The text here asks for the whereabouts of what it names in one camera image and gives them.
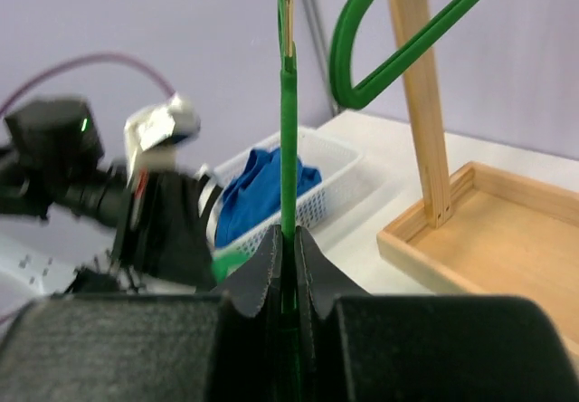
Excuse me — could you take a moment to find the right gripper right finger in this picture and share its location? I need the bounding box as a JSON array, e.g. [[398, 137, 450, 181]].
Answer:
[[294, 226, 369, 401]]

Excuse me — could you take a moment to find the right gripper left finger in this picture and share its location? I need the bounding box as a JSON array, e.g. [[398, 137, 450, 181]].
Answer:
[[212, 225, 283, 401]]

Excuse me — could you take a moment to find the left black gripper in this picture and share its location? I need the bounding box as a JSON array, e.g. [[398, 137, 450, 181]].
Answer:
[[111, 170, 215, 292]]

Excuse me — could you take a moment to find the green tank top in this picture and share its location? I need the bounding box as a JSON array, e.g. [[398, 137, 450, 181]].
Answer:
[[211, 250, 249, 283]]

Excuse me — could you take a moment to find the blue tank top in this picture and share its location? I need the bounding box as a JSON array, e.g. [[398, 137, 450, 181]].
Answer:
[[214, 147, 323, 250]]

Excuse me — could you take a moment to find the green hanger of green top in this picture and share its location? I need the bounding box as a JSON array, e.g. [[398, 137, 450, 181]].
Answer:
[[278, 0, 300, 386]]

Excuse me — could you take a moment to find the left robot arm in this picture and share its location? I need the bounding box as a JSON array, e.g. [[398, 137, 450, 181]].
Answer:
[[1, 97, 217, 292]]

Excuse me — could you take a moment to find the empty green hanger front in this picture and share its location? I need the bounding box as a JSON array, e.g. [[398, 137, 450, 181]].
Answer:
[[327, 0, 481, 110]]

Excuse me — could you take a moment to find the white plastic basket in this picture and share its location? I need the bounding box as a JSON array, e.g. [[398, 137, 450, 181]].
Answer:
[[214, 126, 365, 260]]

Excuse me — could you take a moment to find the wooden clothes rack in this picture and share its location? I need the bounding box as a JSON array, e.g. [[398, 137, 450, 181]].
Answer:
[[375, 0, 579, 362]]

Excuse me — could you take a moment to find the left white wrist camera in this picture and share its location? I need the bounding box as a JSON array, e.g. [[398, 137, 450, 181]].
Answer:
[[124, 94, 201, 180]]

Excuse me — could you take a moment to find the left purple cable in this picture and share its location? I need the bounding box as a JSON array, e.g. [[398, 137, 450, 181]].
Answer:
[[0, 52, 176, 326]]

